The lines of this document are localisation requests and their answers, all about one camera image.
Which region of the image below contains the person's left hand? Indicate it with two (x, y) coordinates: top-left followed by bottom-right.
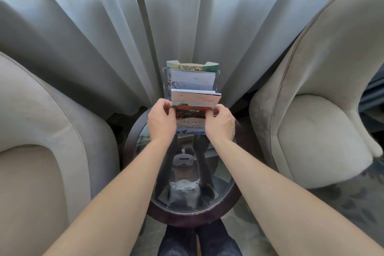
(147, 98), (178, 145)

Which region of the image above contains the person's leg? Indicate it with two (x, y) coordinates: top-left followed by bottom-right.
(157, 225), (197, 256)
(196, 225), (243, 256)

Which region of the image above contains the red building postcard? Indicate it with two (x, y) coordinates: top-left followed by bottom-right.
(171, 101), (217, 120)

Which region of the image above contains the round glass-top wooden side table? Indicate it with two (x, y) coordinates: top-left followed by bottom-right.
(123, 108), (244, 229)

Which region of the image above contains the person's left leg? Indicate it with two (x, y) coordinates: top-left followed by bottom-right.
(157, 225), (197, 256)

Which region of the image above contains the person's right hand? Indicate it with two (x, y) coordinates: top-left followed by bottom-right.
(204, 104), (236, 143)

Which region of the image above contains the green patterned card sleeve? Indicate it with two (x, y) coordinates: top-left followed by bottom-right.
(166, 60), (220, 73)

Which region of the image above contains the white and orange postcard stack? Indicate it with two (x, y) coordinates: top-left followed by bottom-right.
(170, 89), (222, 107)

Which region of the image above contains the sheer white curtain panel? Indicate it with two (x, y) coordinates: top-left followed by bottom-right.
(137, 0), (369, 106)
(0, 0), (164, 115)

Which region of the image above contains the person's right leg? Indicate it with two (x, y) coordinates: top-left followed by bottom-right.
(196, 225), (243, 256)

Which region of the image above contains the person's left forearm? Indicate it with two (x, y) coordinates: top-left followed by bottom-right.
(43, 136), (174, 256)

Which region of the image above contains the beige upholstered armchair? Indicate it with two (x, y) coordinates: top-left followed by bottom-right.
(249, 0), (384, 190)
(0, 51), (121, 256)

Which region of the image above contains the person's right forearm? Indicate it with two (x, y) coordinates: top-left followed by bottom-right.
(209, 136), (384, 256)

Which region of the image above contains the clear acrylic card holder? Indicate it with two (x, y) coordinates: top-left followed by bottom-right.
(162, 67), (221, 100)

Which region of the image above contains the pale blue white card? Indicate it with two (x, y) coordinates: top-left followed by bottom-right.
(170, 69), (217, 91)

